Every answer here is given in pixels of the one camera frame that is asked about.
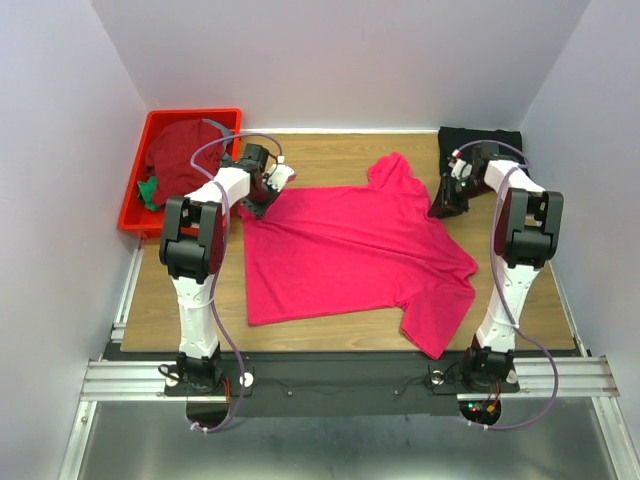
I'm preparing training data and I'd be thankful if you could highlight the grey t shirt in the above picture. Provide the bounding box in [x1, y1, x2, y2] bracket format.
[203, 119, 233, 165]

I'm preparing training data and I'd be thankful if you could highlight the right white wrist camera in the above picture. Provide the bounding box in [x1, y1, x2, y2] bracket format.
[449, 149, 473, 181]

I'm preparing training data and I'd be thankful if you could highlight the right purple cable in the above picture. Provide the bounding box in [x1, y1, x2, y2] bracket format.
[449, 139, 560, 432]

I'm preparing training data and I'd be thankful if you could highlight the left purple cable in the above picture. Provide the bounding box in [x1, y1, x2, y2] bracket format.
[189, 133, 289, 434]

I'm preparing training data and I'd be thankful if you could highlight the dark red t shirt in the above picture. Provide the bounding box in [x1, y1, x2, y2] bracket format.
[145, 119, 222, 204]

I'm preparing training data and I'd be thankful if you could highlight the folded black t shirt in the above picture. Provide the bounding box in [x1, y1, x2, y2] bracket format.
[438, 127, 526, 194]

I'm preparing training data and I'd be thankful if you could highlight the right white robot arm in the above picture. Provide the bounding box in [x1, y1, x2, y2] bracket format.
[428, 139, 564, 390]

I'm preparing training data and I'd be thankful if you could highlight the purple cable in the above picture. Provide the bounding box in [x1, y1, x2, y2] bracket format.
[449, 139, 560, 432]
[189, 133, 289, 434]

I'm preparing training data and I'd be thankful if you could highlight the aluminium frame rail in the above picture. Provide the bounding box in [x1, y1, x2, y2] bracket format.
[61, 236, 639, 479]

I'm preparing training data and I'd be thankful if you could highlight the pink t shirt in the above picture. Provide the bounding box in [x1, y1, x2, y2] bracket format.
[238, 153, 478, 359]

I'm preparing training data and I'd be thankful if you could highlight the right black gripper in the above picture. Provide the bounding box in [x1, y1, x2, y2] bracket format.
[426, 172, 494, 219]

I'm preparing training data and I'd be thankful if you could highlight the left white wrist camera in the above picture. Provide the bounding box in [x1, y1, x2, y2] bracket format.
[265, 155, 296, 192]

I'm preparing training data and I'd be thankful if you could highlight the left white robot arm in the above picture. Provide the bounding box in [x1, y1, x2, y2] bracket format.
[159, 143, 295, 395]

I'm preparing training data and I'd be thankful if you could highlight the red plastic bin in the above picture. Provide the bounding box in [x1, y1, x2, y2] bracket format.
[118, 108, 242, 239]

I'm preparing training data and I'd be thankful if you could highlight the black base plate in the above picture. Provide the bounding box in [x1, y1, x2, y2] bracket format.
[84, 352, 518, 426]

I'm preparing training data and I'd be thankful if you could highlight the green t shirt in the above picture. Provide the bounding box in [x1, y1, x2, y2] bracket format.
[137, 175, 164, 212]

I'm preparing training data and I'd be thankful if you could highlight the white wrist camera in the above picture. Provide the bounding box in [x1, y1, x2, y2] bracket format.
[265, 155, 296, 192]
[449, 149, 473, 181]

